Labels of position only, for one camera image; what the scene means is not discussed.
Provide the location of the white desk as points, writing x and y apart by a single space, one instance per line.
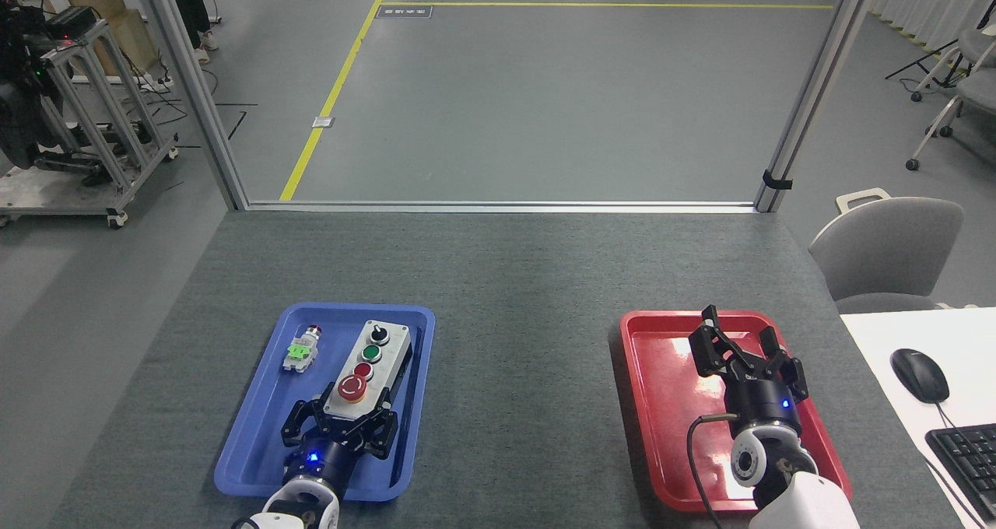
879 342

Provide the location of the silver table rail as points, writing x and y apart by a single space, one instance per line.
498 205

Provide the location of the cardboard box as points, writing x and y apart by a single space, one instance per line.
117 15

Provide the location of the person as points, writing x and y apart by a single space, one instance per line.
187 8

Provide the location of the black keyboard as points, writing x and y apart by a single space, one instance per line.
969 467

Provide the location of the dark floor plate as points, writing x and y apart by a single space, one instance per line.
404 11

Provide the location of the small floor socket cover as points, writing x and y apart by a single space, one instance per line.
323 121

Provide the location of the white curtain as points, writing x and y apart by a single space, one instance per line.
934 0

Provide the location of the grey chair on castors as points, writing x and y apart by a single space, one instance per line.
976 85

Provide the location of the blue plastic tray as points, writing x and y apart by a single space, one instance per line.
257 436

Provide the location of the black computer mouse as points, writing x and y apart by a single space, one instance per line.
920 375

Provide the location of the black clip on post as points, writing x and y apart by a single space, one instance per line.
775 180

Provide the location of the black machine on cart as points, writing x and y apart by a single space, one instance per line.
19 85

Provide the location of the black tripod stand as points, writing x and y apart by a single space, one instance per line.
930 54

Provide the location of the aluminium frame cart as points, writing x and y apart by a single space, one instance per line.
101 109

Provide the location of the silver aluminium post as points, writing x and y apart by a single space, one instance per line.
194 93
817 85

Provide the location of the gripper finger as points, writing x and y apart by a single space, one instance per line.
716 346
303 420
786 366
383 432

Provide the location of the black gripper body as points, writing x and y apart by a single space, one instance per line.
762 404
327 455

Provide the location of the red-capped switch with green block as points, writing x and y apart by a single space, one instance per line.
302 350

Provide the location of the red plastic tray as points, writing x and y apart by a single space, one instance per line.
661 404

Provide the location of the grey office chair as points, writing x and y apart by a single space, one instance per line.
887 253

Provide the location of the grey control box with buttons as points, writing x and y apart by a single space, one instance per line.
373 362

